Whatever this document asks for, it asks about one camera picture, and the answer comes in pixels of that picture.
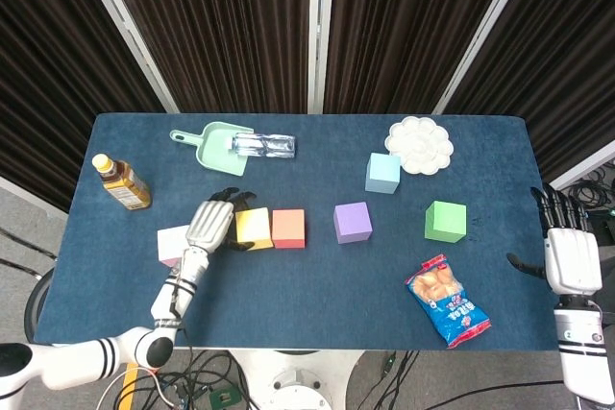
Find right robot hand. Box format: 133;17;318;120
506;185;604;297

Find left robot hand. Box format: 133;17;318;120
184;186;258;253

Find pink foam cube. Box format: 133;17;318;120
157;225;193;268

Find yellow foam cube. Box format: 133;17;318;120
234;206;275;252

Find red foam cube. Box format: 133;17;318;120
271;208;307;250

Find purple foam cube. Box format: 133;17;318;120
332;201;375;245

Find light blue foam cube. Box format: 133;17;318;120
364;152;403;195

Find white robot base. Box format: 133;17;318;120
230;350;364;410

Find mint green dustpan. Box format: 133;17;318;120
168;121;256;178

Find tea bottle with yellow cap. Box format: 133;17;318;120
91;153;153;211

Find clear plastic water bottle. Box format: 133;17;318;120
225;132;297;160

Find dark blue table mat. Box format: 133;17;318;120
36;112;561;351

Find blue snack bag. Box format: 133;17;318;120
404;253;492;350

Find green foam cube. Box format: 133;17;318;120
424;200;468;244

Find green circuit board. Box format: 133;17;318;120
209;386;241;409

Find white flower-shaped palette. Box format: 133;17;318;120
383;115;455;175

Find dark curtain divider panel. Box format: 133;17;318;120
434;0;615;200
0;0;182;212
95;0;322;114
320;0;525;116

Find black cable pile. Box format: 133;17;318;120
566;167;615;212

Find black floor cable bundle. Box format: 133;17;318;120
110;350;251;410

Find white floor cable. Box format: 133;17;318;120
95;365;182;410

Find black floor cables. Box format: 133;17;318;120
369;350;424;410

